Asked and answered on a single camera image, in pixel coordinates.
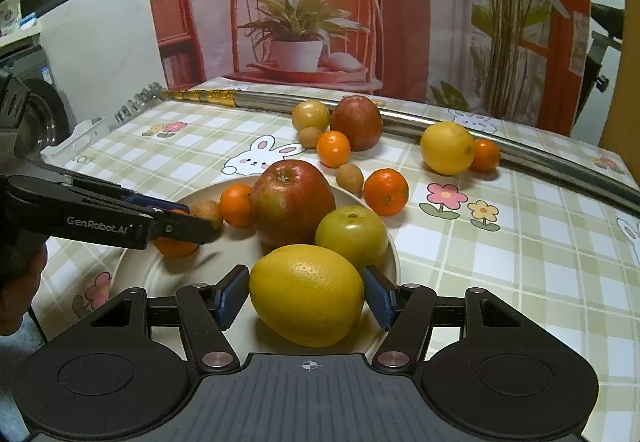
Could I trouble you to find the person's left hand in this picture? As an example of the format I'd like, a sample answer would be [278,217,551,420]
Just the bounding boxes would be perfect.
[0,242,47,337]

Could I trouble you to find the brown kiwi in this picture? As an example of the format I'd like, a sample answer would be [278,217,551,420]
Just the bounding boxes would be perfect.
[191,199,224,230]
[299,126,325,148]
[335,163,363,192]

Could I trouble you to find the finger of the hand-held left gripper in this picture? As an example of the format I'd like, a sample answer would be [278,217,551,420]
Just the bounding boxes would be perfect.
[42,161,193,215]
[147,205,217,247]

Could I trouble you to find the small dark red apple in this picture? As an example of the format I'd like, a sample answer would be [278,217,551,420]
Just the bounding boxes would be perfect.
[330,96,384,152]

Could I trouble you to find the white appliance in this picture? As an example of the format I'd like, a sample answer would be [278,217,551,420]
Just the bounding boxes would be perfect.
[39,0,168,158]

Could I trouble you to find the black metal stand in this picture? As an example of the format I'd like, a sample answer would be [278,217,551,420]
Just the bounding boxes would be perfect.
[585,0,626,115]

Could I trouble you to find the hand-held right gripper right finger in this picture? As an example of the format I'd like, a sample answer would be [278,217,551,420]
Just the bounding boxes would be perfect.
[362,266,551,376]

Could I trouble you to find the grey washing machine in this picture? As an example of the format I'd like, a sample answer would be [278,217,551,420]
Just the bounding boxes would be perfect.
[0,42,76,163]

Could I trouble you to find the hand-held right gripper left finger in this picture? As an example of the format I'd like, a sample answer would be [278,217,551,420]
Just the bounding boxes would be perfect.
[65,265,250,376]

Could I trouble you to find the checked rabbit print tablecloth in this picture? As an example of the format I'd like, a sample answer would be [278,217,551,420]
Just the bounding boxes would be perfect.
[30,75,640,442]

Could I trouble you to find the wooden board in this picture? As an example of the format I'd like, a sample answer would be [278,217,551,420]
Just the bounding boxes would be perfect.
[599,0,640,163]

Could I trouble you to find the yellow lemon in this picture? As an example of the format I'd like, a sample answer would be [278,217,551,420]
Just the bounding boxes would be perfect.
[248,245,366,348]
[420,121,476,176]

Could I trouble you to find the small orange mandarin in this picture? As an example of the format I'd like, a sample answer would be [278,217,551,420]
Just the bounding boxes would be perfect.
[363,169,409,216]
[316,130,352,168]
[219,184,256,228]
[152,209,201,258]
[470,139,501,172]

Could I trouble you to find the room scene backdrop poster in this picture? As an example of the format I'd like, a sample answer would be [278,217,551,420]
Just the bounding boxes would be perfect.
[141,0,592,138]

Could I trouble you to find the small yellow round fruit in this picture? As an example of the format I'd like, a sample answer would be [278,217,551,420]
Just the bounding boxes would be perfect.
[291,101,331,133]

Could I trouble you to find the large red apple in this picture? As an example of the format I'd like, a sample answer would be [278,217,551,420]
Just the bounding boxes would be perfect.
[250,160,336,248]

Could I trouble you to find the telescopic metal back scratcher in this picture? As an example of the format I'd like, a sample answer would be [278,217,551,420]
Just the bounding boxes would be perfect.
[114,82,640,218]

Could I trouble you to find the white round plate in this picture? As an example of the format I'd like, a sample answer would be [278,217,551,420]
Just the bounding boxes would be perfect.
[111,175,401,359]

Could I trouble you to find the white printed bag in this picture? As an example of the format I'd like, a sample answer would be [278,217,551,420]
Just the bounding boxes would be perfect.
[0,0,23,37]

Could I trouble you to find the yellow-green round fruit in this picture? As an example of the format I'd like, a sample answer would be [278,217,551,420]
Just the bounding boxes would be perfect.
[314,205,390,273]

